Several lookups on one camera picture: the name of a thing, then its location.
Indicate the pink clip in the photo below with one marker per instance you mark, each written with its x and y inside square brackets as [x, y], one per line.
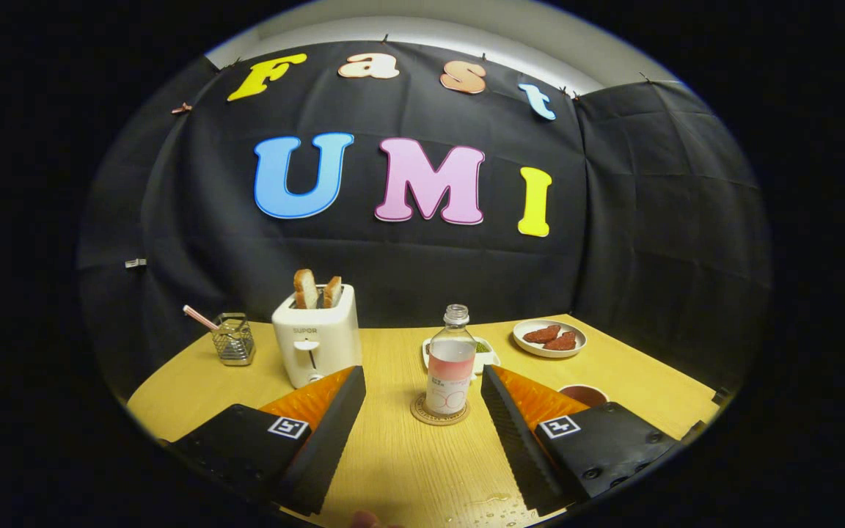
[181, 108]

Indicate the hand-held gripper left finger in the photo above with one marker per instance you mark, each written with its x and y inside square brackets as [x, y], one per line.
[331, 440]

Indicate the clear juice bottle pink label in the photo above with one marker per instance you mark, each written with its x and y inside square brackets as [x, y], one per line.
[450, 381]

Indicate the toast slice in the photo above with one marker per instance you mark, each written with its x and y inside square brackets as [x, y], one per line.
[332, 292]
[305, 290]

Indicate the white toaster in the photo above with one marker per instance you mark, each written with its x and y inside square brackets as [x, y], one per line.
[320, 345]

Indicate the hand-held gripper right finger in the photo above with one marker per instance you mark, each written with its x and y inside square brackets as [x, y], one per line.
[514, 440]

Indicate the round white plate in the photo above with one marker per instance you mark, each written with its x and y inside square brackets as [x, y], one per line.
[529, 347]

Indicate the red meat piece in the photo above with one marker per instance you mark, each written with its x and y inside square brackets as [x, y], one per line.
[562, 342]
[541, 334]

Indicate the round cork coaster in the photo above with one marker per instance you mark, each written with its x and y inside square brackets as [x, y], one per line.
[422, 414]

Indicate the wooden table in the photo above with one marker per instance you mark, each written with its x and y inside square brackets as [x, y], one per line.
[408, 469]

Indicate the pink straw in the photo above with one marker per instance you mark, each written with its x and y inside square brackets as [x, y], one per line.
[200, 317]

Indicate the white divided dish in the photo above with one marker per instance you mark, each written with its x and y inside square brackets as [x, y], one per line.
[487, 361]

